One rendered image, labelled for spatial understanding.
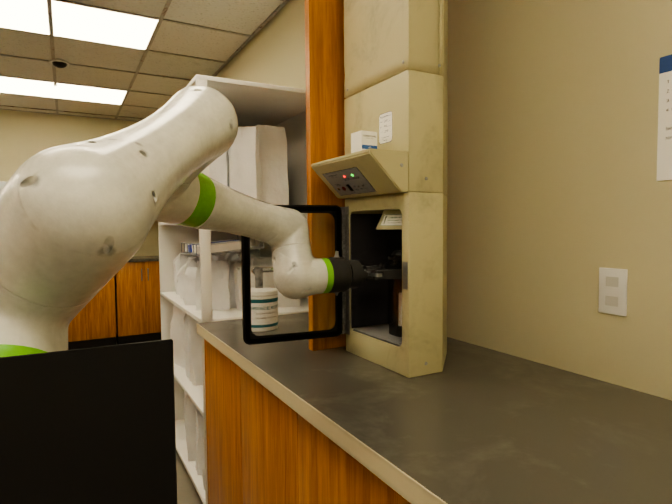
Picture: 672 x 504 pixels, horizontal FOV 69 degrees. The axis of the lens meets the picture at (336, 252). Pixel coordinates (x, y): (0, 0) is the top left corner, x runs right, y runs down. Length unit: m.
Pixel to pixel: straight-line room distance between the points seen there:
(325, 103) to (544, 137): 0.65
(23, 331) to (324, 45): 1.27
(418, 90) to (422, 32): 0.15
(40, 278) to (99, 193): 0.10
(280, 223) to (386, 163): 0.29
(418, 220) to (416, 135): 0.21
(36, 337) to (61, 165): 0.17
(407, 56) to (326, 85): 0.37
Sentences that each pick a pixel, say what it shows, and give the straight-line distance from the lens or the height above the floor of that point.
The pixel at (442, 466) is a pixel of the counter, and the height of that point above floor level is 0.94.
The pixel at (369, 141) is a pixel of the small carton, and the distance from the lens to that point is 1.29.
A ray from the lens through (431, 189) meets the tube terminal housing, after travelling 1.28.
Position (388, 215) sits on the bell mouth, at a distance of 1.36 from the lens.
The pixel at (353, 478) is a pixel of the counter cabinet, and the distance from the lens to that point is 1.06.
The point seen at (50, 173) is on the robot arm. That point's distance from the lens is 0.50.
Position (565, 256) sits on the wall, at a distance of 1.46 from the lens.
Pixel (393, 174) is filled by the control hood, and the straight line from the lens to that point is 1.21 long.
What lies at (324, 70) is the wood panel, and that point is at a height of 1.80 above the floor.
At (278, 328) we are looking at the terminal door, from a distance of 1.45.
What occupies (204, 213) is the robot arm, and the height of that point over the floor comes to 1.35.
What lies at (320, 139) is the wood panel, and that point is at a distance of 1.54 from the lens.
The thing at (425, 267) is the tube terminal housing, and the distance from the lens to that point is 1.27.
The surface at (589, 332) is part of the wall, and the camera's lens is 1.44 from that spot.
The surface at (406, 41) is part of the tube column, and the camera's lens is 1.32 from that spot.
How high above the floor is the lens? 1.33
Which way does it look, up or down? 3 degrees down
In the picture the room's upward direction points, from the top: straight up
